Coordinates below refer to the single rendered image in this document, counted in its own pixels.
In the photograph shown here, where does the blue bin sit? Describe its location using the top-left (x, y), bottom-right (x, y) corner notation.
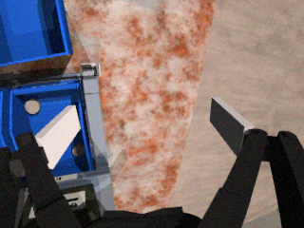
top-left (0, 0), bottom-right (73, 67)
top-left (9, 80), bottom-right (94, 177)
top-left (0, 87), bottom-right (16, 152)

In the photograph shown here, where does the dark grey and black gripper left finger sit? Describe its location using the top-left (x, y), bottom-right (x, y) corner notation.
top-left (0, 105), bottom-right (83, 228)

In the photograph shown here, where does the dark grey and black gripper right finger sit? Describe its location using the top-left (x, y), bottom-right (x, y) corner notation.
top-left (197, 97), bottom-right (304, 228)

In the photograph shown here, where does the grey metal shelf frame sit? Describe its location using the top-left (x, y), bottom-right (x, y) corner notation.
top-left (0, 63), bottom-right (116, 228)

